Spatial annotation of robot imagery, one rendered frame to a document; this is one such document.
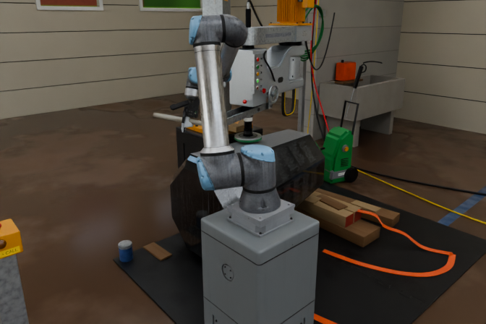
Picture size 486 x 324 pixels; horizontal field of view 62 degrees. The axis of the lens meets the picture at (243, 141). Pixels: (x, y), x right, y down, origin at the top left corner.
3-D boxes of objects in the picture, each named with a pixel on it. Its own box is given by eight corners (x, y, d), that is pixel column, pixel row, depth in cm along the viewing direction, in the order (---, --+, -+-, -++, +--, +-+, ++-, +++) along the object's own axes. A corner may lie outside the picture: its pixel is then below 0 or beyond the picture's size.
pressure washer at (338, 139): (338, 171, 482) (343, 98, 457) (358, 181, 452) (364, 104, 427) (313, 176, 467) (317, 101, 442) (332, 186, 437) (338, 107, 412)
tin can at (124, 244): (118, 257, 307) (116, 241, 303) (131, 253, 312) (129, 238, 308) (121, 263, 299) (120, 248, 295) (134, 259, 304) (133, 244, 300)
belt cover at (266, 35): (286, 43, 375) (287, 24, 371) (312, 44, 362) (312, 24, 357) (224, 50, 300) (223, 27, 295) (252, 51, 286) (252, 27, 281)
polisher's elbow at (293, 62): (277, 79, 356) (278, 56, 350) (279, 76, 374) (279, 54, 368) (299, 79, 353) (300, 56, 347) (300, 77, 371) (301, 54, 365)
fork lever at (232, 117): (254, 105, 341) (254, 99, 339) (274, 108, 330) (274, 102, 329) (201, 126, 287) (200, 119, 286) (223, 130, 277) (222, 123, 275)
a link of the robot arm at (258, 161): (280, 188, 178) (279, 150, 173) (242, 193, 174) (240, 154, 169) (270, 176, 192) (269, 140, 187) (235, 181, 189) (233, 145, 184)
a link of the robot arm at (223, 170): (242, 189, 172) (226, 9, 166) (201, 195, 169) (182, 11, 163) (236, 184, 187) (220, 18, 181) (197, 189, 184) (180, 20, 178)
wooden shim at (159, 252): (142, 248, 319) (142, 246, 319) (153, 243, 326) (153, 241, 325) (160, 261, 302) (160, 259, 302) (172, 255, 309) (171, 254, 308)
